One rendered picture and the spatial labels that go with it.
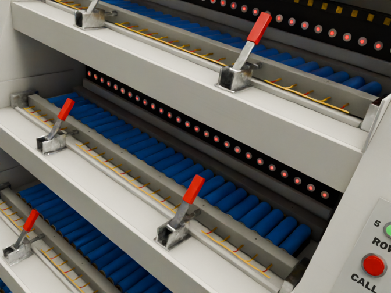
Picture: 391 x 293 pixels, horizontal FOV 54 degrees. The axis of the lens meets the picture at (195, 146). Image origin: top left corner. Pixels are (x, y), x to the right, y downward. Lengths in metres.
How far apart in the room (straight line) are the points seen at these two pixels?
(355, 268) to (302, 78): 0.21
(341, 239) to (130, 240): 0.26
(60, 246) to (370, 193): 0.51
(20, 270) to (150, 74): 0.40
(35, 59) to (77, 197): 0.33
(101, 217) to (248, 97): 0.26
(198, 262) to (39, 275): 0.32
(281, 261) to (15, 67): 0.57
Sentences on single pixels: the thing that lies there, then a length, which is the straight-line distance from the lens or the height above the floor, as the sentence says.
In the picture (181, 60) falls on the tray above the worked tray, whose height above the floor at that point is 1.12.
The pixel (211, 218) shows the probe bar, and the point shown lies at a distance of 0.50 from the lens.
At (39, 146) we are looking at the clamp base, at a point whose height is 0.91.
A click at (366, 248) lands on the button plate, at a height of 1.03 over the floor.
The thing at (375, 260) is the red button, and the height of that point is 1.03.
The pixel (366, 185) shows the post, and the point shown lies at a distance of 0.36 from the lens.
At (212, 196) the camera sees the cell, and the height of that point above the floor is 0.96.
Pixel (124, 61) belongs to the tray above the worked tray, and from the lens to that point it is 0.52.
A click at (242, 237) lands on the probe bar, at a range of 0.48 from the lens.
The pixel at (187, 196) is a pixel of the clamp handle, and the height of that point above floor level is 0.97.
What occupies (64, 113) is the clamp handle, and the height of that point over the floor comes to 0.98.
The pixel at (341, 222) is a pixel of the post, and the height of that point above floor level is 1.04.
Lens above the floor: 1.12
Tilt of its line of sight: 12 degrees down
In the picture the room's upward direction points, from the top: 22 degrees clockwise
